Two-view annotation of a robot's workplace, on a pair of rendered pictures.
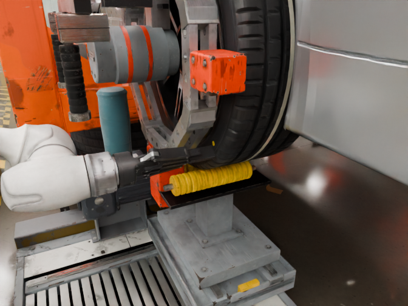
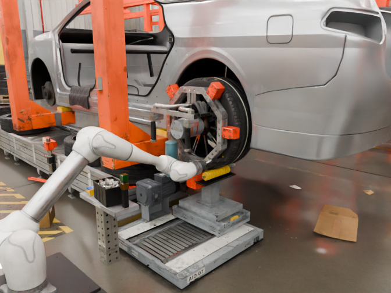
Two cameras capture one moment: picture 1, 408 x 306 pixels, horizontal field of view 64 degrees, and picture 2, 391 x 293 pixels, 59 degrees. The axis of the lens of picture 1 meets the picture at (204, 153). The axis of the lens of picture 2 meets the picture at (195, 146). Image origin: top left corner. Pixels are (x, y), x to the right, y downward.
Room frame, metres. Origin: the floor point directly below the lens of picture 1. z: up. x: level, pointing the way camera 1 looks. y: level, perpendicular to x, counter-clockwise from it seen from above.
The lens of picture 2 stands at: (-1.34, 0.90, 1.31)
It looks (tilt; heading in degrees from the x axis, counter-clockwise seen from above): 14 degrees down; 341
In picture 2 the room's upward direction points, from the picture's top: straight up
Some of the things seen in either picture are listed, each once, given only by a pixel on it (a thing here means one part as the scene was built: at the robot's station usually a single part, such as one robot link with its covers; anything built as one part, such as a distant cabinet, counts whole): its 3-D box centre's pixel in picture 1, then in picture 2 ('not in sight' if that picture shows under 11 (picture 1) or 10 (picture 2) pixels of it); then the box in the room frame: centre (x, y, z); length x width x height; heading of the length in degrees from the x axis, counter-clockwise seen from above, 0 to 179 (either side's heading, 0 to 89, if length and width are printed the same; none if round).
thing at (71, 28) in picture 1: (82, 27); (191, 122); (0.66, 0.23, 0.93); 0.09 x 0.05 x 0.05; 116
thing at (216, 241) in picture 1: (214, 206); (210, 190); (0.97, -0.03, 0.32); 0.40 x 0.30 x 0.28; 26
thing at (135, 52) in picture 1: (133, 54); (187, 127); (0.87, 0.18, 0.85); 0.21 x 0.14 x 0.14; 116
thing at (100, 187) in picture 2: not in sight; (109, 190); (0.73, 0.74, 0.51); 0.20 x 0.14 x 0.13; 17
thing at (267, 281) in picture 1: (213, 249); (210, 213); (0.97, -0.03, 0.13); 0.50 x 0.36 x 0.10; 26
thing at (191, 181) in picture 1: (212, 176); (216, 172); (0.84, -0.02, 0.51); 0.29 x 0.06 x 0.06; 116
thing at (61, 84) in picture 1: (61, 59); (153, 130); (0.95, 0.40, 0.83); 0.04 x 0.04 x 0.16
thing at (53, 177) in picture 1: (45, 181); (181, 171); (0.58, 0.32, 0.64); 0.16 x 0.13 x 0.11; 116
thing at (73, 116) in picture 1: (74, 81); (187, 138); (0.65, 0.26, 0.83); 0.04 x 0.04 x 0.16
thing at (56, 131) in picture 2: not in sight; (29, 136); (4.09, 1.56, 0.20); 1.00 x 0.86 x 0.39; 26
